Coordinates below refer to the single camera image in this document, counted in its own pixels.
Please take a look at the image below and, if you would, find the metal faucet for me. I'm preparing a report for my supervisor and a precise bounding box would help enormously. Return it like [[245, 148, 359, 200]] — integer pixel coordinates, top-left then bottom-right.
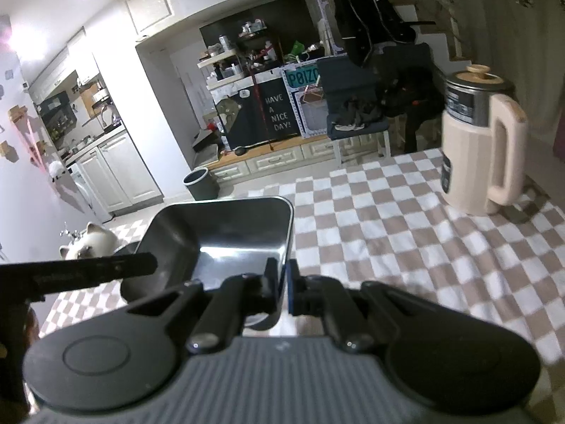
[[59, 223, 84, 243]]

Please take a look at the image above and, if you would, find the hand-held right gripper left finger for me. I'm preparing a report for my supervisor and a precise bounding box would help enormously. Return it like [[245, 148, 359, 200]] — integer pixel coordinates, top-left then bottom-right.
[[126, 257, 284, 355]]

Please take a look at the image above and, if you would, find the beige electric kettle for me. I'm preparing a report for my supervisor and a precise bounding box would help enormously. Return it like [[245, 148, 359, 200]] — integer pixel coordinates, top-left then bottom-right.
[[440, 65, 529, 217]]

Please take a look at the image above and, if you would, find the cluttered storage shelf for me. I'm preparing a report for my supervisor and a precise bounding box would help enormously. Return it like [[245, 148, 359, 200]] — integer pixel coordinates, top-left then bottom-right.
[[197, 18, 283, 91]]

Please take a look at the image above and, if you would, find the rectangular steel dish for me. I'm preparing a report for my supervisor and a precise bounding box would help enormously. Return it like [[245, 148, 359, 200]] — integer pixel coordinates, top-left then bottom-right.
[[120, 195, 295, 331]]

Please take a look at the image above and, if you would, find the cat-shaped ceramic container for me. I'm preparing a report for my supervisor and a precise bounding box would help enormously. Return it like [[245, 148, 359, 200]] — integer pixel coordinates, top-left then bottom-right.
[[59, 222, 120, 260]]

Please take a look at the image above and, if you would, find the low white drawer cabinet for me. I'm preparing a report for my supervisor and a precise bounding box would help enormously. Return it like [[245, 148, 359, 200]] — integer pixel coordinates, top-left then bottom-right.
[[207, 135, 385, 185]]

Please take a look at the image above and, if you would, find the white-framed chair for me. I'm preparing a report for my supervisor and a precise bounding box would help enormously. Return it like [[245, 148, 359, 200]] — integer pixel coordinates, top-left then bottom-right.
[[317, 55, 392, 169]]

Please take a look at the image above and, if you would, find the white kitchen cabinet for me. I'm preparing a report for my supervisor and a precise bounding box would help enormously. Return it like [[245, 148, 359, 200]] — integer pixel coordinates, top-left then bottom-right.
[[66, 131, 165, 219]]

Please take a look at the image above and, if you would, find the dark grey trash bin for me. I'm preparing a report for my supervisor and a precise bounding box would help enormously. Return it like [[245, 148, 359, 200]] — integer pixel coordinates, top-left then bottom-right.
[[183, 167, 220, 201]]

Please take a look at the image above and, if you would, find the black jacket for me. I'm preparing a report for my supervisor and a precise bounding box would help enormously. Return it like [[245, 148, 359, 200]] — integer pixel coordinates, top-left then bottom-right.
[[324, 0, 416, 68]]

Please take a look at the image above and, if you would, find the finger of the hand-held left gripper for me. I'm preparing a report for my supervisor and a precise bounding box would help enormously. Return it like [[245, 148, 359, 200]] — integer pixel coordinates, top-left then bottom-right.
[[0, 252, 158, 298]]

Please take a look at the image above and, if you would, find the black sign board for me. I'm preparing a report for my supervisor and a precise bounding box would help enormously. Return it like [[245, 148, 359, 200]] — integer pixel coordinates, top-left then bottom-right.
[[215, 78, 296, 151]]

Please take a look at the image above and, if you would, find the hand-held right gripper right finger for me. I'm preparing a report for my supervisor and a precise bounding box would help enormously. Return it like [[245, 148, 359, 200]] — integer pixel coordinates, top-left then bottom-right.
[[286, 260, 438, 354]]

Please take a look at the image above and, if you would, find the checkered tablecloth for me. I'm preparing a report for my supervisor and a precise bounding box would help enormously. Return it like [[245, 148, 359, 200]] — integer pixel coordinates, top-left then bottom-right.
[[40, 148, 565, 424]]

